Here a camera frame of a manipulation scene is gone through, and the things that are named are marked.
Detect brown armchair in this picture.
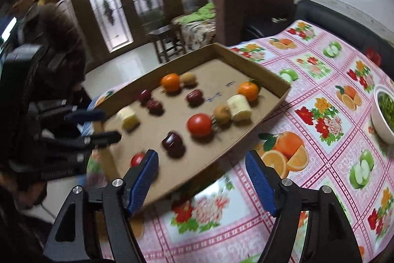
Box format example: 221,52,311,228
212,0,295,46

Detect person in dark coat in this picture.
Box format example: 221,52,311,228
0,0,93,134

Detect black sofa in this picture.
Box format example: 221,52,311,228
240,0,393,77

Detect floral fruit print tablecloth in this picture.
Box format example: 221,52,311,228
85,19,394,263

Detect red object on sofa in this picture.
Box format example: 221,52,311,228
365,47,381,67

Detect green patterned blanket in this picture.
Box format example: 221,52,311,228
171,3,216,51

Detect left hand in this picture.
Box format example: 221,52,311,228
1,174,48,210

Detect pale banana chunk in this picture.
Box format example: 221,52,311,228
116,105,140,131
226,94,252,122

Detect dark wooden side table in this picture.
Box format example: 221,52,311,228
147,24,186,64

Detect white bowl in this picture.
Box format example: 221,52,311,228
371,84,393,145

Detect red tomato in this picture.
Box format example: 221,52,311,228
186,113,212,138
130,152,145,168

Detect red tomato on table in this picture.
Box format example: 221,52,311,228
130,152,145,168

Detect brown kiwi fruit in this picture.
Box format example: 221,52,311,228
180,72,197,87
213,105,232,125

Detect small orange mandarin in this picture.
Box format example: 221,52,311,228
160,73,180,93

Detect green leafy vegetables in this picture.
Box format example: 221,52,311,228
378,92,394,131

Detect orange mandarin with leaf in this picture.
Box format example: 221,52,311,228
237,80,261,102

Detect brown cardboard tray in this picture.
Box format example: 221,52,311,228
94,43,291,206

